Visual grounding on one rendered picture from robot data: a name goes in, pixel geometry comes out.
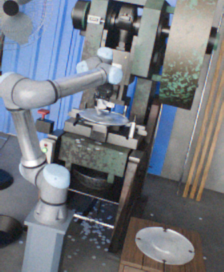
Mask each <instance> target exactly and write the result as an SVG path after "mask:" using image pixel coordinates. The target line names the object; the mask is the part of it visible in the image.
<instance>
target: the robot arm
mask: <svg viewBox="0 0 224 272"><path fill-rule="evenodd" d="M122 75H123V73H122V70H121V69H120V68H118V67H116V66H115V65H113V50H112V49H110V48H108V47H100V48H99V50H98V53H97V55H95V56H93V57H91V58H88V59H86V60H83V61H82V62H80V63H78V64H77V74H74V75H70V76H67V77H63V78H60V79H56V80H54V81H52V80H50V79H47V80H44V81H38V80H32V79H30V78H28V77H26V76H23V75H22V74H20V73H14V72H7V73H5V74H4V75H2V76H1V77H0V98H2V99H3V102H4V105H5V108H6V110H7V111H8V112H11V116H12V119H13V123H14V126H15V130H16V134H17V138H18V141H19V145H20V148H21V152H22V154H23V156H22V158H21V161H20V162H21V163H20V165H19V169H20V172H21V174H22V176H23V177H24V178H26V180H28V181H30V182H32V183H33V184H34V185H35V186H36V187H38V188H39V189H40V190H41V196H40V200H39V201H38V204H37V206H36V208H35V210H34V217H35V218H36V220H38V221H39V222H40V223H43V224H45V225H60V224H63V223H65V222H66V221H67V217H68V211H67V204H66V202H67V195H68V188H69V183H70V173H69V171H68V170H67V169H66V168H65V167H63V166H61V165H58V164H54V163H52V164H48V161H47V156H46V153H45V152H43V151H42V150H41V146H40V143H39V139H38V136H37V131H36V128H35V124H34V120H33V113H32V109H39V108H43V107H46V106H50V105H53V104H56V102H57V100H58V99H61V98H64V97H67V96H70V95H72V94H75V93H78V92H81V91H84V90H87V89H91V88H95V92H94V106H95V109H96V110H97V111H98V110H99V109H105V108H106V105H107V104H108V101H110V97H112V95H113V90H114V86H113V84H118V83H119V82H120V80H121V79H122ZM108 99H109V100H108Z"/></svg>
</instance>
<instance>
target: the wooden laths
mask: <svg viewBox="0 0 224 272"><path fill-rule="evenodd" d="M223 14H224V4H223V9H222V12H221V16H220V21H219V26H218V29H217V33H219V31H220V28H221V21H222V19H223ZM214 52H215V51H212V53H211V56H210V62H209V66H208V69H207V74H206V79H205V83H204V86H203V90H202V94H201V100H200V103H199V108H198V111H197V115H196V118H195V125H194V128H193V132H192V135H191V140H190V142H189V147H188V150H187V154H186V157H185V162H184V165H183V170H182V172H181V176H180V180H179V184H178V187H177V191H176V195H178V193H179V189H180V186H181V182H182V178H183V174H184V171H185V167H186V164H187V160H188V156H189V152H190V149H191V145H192V142H193V138H194V133H195V128H196V125H197V120H198V117H199V113H200V110H201V106H202V100H203V96H204V93H205V88H206V86H207V79H208V76H209V72H210V68H211V62H212V59H213V55H214ZM223 54H224V36H223V42H222V46H221V49H220V52H219V57H218V62H217V66H216V69H215V74H214V78H213V83H212V86H211V90H210V93H209V99H208V102H207V107H206V110H205V114H204V117H203V124H202V126H201V131H200V134H199V138H198V141H197V146H196V149H195V153H194V156H193V160H192V164H191V167H190V170H189V175H188V178H187V182H186V185H185V189H184V192H183V197H187V193H188V190H189V186H190V182H191V178H192V176H193V172H194V168H195V164H196V161H197V157H198V154H199V150H200V147H201V142H202V138H203V133H204V130H205V126H206V123H207V118H208V115H209V112H210V106H211V102H212V99H213V94H214V92H215V85H216V82H217V78H218V75H219V71H220V66H221V61H222V58H223ZM223 83H224V67H223V71H222V74H221V80H220V84H219V88H218V90H217V95H216V96H217V97H216V100H215V104H214V107H213V112H212V114H211V121H210V124H209V128H208V131H207V136H206V138H205V142H204V146H203V150H202V152H201V156H200V160H199V165H198V169H197V174H196V177H195V180H194V184H193V188H192V190H191V195H190V198H193V196H194V194H195V189H196V186H197V182H198V179H199V176H200V172H201V168H202V165H203V161H204V158H205V154H206V151H207V147H208V144H209V139H210V134H211V130H212V127H213V123H214V120H215V116H216V112H217V106H218V103H219V100H220V96H221V92H222V89H223ZM223 114H224V99H223V102H222V106H221V110H220V113H219V117H218V122H217V126H216V129H215V134H214V136H213V140H212V143H211V148H210V151H209V154H208V158H207V164H206V167H205V171H204V174H203V178H202V181H201V185H200V188H199V192H198V195H197V199H196V200H198V201H200V198H201V194H202V191H203V187H204V184H205V180H206V177H207V173H208V170H209V166H210V163H211V159H212V156H213V152H214V149H215V145H216V142H217V136H218V133H219V128H220V125H221V122H222V118H223Z"/></svg>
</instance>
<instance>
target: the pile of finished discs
mask: <svg viewBox="0 0 224 272"><path fill-rule="evenodd" d="M163 230H164V229H163V228H160V227H148V228H144V229H142V230H140V231H139V232H138V233H137V235H136V238H140V239H135V240H136V243H137V246H138V248H139V249H140V250H141V251H142V252H143V253H145V254H146V255H147V256H148V257H150V258H152V259H154V260H156V261H160V262H162V263H163V261H162V260H166V261H167V262H165V263H166V264H170V265H182V264H186V263H188V262H190V261H191V260H192V259H193V258H194V254H195V253H194V248H193V246H192V244H191V243H190V241H188V240H187V239H186V238H185V237H184V236H182V235H181V234H178V233H176V232H174V231H172V230H170V229H166V231H167V232H163ZM189 250H192V251H193V252H192V253H190V252H189Z"/></svg>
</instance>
